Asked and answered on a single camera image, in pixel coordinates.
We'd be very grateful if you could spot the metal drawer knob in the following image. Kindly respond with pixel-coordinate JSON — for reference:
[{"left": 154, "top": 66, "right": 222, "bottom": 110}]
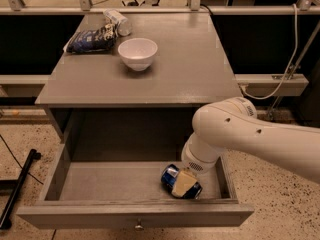
[{"left": 134, "top": 219, "right": 144, "bottom": 231}]

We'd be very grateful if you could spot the grey metal railing frame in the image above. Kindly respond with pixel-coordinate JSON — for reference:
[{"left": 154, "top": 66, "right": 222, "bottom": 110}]
[{"left": 0, "top": 0, "right": 320, "bottom": 16}]

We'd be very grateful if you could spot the grey cabinet counter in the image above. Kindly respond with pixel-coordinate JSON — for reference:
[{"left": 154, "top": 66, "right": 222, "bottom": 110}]
[{"left": 34, "top": 12, "right": 246, "bottom": 142}]

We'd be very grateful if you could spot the blue pepsi can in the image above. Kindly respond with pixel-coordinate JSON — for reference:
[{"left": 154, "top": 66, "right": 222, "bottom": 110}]
[{"left": 161, "top": 164, "right": 202, "bottom": 199}]

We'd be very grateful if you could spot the black floor cable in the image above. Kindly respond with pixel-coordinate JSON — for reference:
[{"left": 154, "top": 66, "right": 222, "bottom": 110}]
[{"left": 0, "top": 134, "right": 45, "bottom": 186}]

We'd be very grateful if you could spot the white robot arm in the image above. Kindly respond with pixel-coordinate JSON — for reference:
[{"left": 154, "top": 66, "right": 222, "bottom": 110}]
[{"left": 172, "top": 97, "right": 320, "bottom": 198}]

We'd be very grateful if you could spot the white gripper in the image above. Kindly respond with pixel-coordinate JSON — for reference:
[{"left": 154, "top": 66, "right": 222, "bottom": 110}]
[{"left": 171, "top": 143, "right": 221, "bottom": 198}]

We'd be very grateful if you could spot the black floor stand bar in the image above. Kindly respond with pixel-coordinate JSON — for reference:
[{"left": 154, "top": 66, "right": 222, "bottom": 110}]
[{"left": 0, "top": 149, "right": 41, "bottom": 230}]

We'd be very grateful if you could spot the clear plastic water bottle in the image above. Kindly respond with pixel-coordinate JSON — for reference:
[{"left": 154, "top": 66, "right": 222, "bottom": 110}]
[{"left": 103, "top": 9, "right": 132, "bottom": 37}]

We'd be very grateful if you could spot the grey open drawer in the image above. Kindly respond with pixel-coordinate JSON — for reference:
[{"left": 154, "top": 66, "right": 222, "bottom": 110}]
[{"left": 16, "top": 109, "right": 255, "bottom": 231}]

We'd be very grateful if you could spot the blue chip bag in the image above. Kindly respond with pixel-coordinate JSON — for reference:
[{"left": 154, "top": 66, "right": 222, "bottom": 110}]
[{"left": 64, "top": 23, "right": 117, "bottom": 54}]

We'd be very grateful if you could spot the white ceramic bowl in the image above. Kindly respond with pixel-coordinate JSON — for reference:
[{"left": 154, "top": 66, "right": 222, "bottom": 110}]
[{"left": 118, "top": 38, "right": 158, "bottom": 71}]

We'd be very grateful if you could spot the white cable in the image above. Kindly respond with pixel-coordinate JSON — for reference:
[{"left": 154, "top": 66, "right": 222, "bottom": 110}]
[{"left": 240, "top": 3, "right": 298, "bottom": 101}]

